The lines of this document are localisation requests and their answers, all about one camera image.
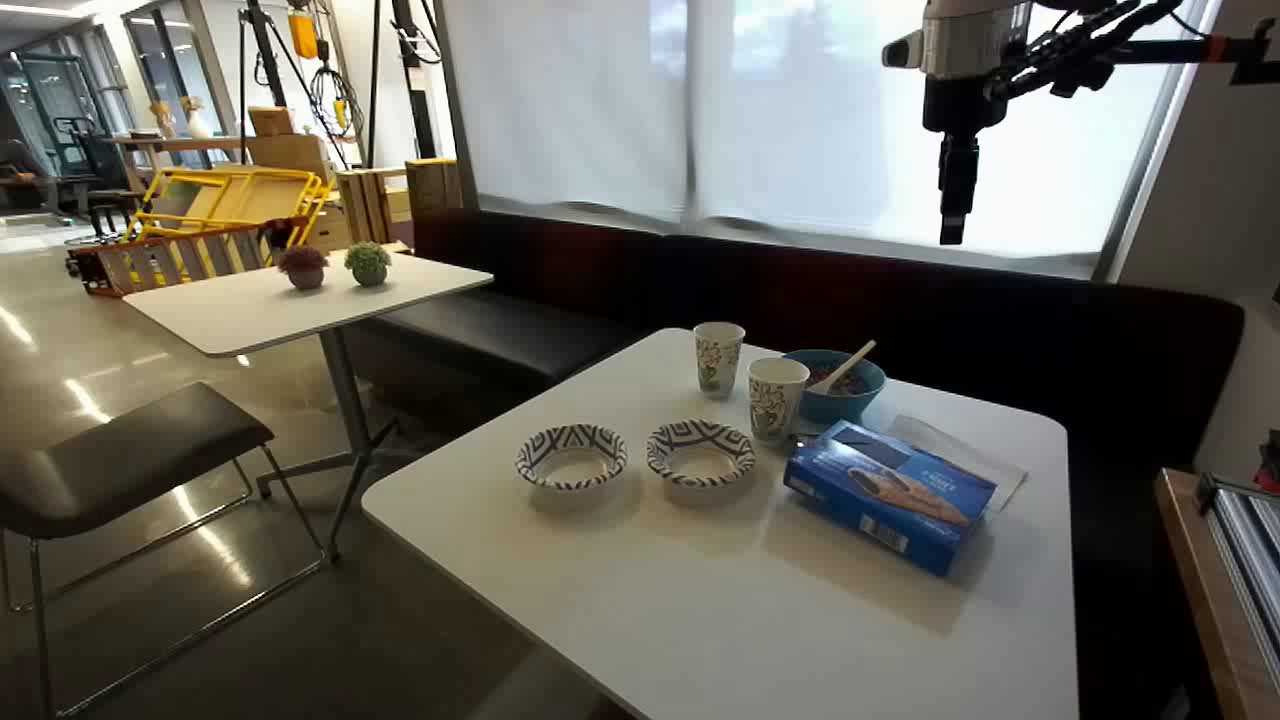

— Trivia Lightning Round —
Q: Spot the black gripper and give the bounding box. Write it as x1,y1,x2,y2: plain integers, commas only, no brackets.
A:
920,71,997,251

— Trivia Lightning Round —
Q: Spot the patterned paper cup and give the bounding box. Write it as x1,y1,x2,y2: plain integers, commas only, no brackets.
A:
742,354,814,453
689,315,751,405

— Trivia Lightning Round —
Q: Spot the blue bowl of coloured beads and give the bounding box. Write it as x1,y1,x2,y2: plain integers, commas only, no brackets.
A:
785,344,890,431

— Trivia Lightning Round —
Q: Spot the blue patterned paper bowl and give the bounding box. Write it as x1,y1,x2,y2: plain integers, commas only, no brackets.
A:
511,419,631,514
642,417,761,510

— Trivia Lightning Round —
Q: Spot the black bench sofa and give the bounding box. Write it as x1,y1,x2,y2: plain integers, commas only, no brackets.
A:
347,204,1251,720

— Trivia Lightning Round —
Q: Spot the light plastic spoon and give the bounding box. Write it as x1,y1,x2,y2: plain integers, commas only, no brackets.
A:
802,335,882,399

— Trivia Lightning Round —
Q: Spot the clear plastic bag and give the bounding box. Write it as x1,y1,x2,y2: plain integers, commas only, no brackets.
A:
882,413,1030,517

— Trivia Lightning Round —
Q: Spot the blue snack box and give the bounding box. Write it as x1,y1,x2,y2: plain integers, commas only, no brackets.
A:
781,419,998,579

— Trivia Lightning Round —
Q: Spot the white window blind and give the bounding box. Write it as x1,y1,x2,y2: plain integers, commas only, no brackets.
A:
445,0,1191,263

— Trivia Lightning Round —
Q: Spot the grey slatted rack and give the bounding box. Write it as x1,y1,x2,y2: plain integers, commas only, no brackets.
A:
1202,475,1280,648

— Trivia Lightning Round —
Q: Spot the wooden shelf board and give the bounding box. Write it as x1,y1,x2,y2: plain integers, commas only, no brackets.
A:
1151,465,1280,720

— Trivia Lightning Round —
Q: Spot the wooden crate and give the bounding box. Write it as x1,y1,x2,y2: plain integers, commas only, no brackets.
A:
332,157,465,251

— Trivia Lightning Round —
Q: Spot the green plant pot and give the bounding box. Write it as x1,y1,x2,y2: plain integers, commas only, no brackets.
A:
339,239,396,292

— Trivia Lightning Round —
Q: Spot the dark red plant pot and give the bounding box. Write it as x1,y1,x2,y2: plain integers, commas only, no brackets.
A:
277,245,332,297

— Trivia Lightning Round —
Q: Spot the cardboard box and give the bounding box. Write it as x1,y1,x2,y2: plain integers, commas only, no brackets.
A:
242,105,332,176

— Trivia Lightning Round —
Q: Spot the black tripod stand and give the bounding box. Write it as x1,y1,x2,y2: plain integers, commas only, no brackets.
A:
233,0,350,174

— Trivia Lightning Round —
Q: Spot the white square side table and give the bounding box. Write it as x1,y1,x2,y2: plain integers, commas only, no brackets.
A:
119,250,501,564

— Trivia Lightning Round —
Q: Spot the yellow metal cart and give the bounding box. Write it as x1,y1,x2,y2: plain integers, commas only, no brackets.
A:
62,160,335,301

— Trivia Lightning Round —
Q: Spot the black seat metal chair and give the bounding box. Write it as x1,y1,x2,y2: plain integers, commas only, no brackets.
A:
0,380,332,720

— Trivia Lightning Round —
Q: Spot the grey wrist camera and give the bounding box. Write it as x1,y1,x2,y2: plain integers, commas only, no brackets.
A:
875,30,932,71

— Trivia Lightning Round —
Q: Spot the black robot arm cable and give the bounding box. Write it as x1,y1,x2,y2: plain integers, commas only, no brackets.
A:
991,0,1280,105

